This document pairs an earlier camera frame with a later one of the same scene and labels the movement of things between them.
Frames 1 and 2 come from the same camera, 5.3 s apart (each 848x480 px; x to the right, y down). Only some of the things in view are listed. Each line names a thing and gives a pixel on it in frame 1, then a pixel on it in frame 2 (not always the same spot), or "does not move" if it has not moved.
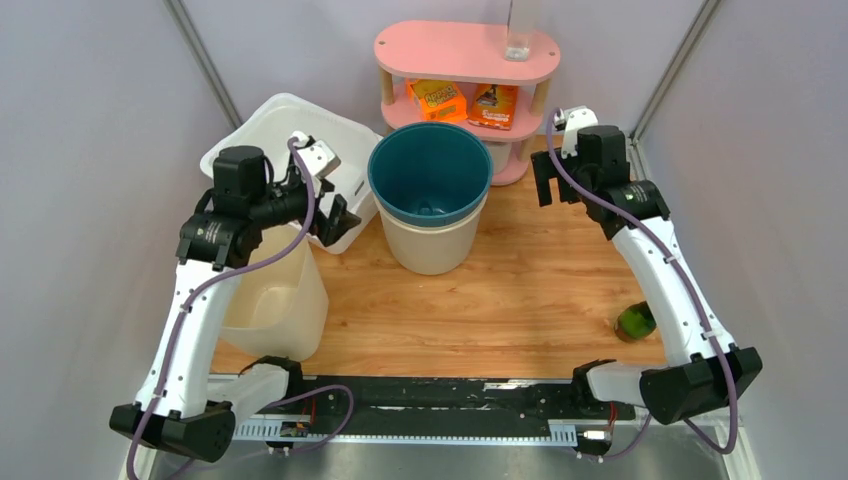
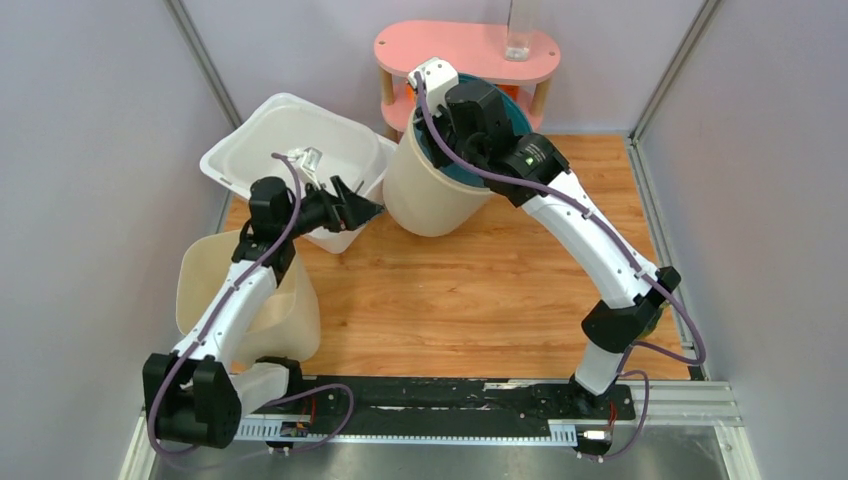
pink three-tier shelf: x=468 y=53 does not move
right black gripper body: x=567 y=192 to x=464 y=149
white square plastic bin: x=333 y=154 does not move
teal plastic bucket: x=429 y=174 to x=515 y=111
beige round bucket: x=431 y=249 to x=421 y=197
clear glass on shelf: x=517 y=44 does not move
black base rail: x=435 y=398 does not move
